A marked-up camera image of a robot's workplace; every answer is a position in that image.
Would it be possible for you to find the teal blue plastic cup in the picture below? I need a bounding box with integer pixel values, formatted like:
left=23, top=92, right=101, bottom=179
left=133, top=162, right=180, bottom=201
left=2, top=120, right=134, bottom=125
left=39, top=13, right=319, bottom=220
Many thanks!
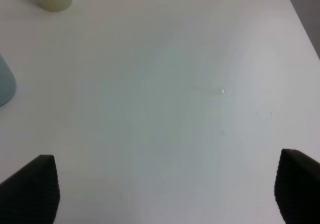
left=0, top=55, right=17, bottom=107

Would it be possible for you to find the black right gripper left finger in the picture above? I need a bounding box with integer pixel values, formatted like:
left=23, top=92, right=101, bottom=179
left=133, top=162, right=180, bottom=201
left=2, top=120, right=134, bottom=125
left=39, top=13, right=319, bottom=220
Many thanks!
left=0, top=155, right=60, bottom=224

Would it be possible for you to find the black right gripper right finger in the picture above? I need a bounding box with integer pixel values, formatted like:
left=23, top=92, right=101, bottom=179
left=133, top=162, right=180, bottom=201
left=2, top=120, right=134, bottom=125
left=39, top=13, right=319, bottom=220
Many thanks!
left=274, top=149, right=320, bottom=224

